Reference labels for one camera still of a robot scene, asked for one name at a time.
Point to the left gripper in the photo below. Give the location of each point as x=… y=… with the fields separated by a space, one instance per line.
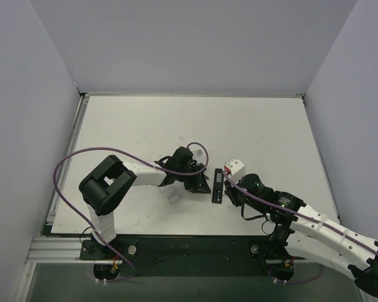
x=192 y=177

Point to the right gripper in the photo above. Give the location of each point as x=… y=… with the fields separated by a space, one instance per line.
x=232 y=192

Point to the black remote control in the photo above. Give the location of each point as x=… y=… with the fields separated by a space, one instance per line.
x=218 y=186

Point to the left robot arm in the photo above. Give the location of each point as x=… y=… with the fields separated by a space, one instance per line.
x=104 y=188

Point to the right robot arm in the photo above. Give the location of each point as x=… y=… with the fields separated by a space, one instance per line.
x=306 y=233

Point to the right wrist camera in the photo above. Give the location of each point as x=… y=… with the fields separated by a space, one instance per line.
x=235 y=169

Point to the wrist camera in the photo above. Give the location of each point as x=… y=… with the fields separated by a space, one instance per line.
x=235 y=169
x=197 y=154

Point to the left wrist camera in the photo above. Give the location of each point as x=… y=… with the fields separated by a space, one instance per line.
x=197 y=154

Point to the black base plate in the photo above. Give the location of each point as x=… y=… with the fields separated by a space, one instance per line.
x=197 y=256

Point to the aluminium frame rail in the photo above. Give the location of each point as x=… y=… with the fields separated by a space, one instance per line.
x=64 y=228

